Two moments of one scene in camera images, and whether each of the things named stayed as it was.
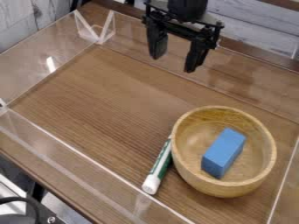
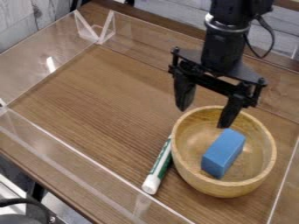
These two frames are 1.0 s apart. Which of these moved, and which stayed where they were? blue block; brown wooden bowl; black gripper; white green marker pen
Moved: black gripper
Stayed: blue block; white green marker pen; brown wooden bowl
